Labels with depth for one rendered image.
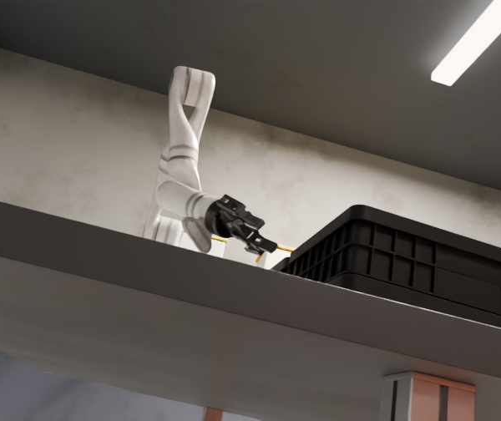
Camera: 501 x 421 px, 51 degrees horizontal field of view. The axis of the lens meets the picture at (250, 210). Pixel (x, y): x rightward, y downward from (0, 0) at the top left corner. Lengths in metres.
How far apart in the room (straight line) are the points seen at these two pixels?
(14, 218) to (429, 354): 0.32
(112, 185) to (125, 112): 0.58
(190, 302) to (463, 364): 0.21
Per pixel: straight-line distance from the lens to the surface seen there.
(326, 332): 0.41
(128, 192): 3.66
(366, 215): 0.79
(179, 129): 1.26
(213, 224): 1.02
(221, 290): 0.39
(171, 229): 1.47
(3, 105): 4.06
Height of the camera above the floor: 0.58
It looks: 23 degrees up
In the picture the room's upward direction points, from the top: 12 degrees clockwise
